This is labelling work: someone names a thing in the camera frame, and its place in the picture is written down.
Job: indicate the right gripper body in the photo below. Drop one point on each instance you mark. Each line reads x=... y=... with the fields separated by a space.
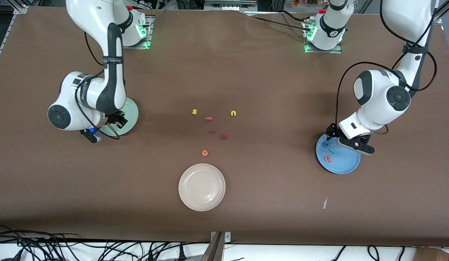
x=114 y=119

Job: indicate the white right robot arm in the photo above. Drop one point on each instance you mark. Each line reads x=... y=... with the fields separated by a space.
x=70 y=105

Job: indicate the green plate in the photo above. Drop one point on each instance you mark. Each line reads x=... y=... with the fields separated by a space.
x=132 y=112

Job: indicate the blue plate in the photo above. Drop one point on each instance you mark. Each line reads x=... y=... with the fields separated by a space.
x=344 y=163

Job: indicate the white tape scrap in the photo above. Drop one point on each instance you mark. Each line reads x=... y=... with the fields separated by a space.
x=325 y=203

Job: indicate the brown table cover sheet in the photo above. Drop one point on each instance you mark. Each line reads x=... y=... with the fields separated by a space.
x=246 y=72

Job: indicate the beige plate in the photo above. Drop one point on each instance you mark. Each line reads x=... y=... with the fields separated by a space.
x=202 y=187

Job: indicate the dark red foam letter k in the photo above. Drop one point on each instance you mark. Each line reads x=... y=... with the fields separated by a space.
x=223 y=137

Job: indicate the black power plug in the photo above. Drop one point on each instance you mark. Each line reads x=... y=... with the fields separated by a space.
x=181 y=253

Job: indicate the cardboard box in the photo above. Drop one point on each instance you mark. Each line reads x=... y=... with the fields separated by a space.
x=431 y=255

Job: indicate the silver power strip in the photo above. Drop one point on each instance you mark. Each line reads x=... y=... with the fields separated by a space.
x=228 y=5

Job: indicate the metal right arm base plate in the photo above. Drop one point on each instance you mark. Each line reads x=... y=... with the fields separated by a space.
x=132 y=47

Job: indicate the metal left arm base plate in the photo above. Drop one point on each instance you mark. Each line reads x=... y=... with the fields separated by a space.
x=335 y=51

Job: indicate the aluminium frame rail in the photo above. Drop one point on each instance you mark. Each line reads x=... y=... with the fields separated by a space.
x=7 y=34
x=437 y=16

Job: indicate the metal table edge bracket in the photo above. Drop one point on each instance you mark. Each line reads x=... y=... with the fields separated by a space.
x=228 y=237

